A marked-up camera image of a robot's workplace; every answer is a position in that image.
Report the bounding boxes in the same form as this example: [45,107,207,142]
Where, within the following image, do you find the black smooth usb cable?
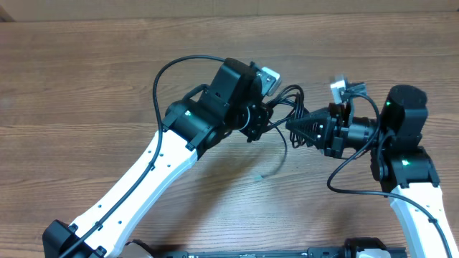
[267,84,309,148]

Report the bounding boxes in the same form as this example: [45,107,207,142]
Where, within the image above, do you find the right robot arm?
[286,80,458,257]

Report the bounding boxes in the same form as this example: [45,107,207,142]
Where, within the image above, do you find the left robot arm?
[42,58,281,257]

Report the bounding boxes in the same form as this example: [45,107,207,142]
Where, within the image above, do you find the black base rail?
[125,236,408,258]

